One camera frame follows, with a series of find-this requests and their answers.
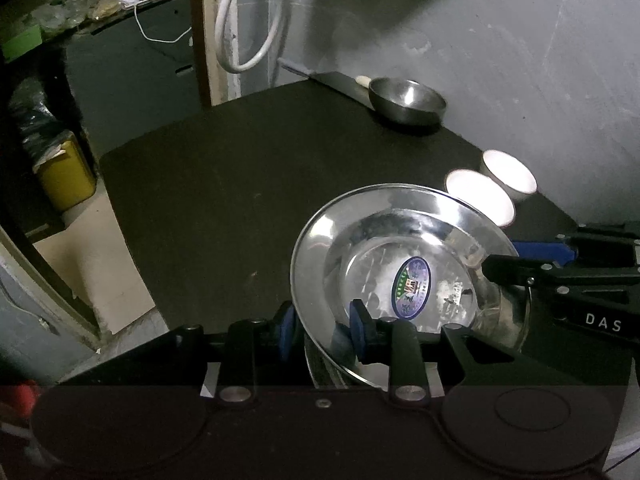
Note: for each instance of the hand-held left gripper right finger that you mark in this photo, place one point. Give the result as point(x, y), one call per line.
point(357, 332)

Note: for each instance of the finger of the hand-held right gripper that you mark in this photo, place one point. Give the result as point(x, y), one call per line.
point(540, 251)
point(515, 270)

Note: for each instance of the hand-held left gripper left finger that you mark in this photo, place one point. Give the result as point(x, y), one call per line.
point(286, 335)

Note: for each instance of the plain steel plate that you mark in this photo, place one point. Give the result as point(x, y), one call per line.
point(325, 370)

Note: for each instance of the white bowl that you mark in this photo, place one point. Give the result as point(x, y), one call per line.
point(477, 195)
point(510, 172)

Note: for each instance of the steel plate with oval sticker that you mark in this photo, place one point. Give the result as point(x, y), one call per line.
point(350, 240)

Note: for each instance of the steel bowl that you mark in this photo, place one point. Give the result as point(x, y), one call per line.
point(407, 100)

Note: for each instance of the grey tool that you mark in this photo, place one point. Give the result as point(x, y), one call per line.
point(295, 66)

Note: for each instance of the yellow container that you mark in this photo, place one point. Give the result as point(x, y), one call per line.
point(67, 175)

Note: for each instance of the dark plastic bag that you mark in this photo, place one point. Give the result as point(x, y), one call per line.
point(40, 110)

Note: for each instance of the green box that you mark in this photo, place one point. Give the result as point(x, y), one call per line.
point(20, 42)

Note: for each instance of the wooden post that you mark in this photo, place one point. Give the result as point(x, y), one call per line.
point(207, 60)

